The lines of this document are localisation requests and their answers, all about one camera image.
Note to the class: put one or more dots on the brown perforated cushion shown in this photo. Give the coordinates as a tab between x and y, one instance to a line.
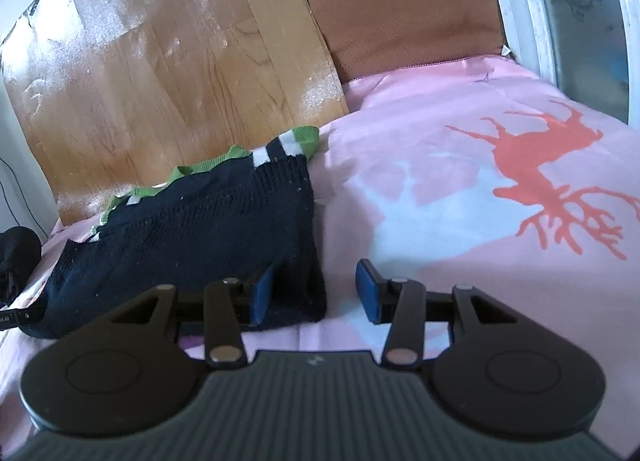
400	26

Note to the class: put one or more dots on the green and navy knit sweater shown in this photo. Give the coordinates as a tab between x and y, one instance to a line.
200	221

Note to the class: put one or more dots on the pink printed bedsheet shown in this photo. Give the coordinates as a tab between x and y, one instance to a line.
450	241

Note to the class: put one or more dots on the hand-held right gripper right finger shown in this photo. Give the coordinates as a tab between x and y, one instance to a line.
370	291

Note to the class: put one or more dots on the wood-pattern board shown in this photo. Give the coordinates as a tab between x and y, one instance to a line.
150	66

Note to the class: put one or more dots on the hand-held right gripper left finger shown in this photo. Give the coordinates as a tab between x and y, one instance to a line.
262	296

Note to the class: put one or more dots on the black cloth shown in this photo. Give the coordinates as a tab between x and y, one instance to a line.
17	251

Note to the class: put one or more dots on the white framed window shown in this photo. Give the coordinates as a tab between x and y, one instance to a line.
575	16

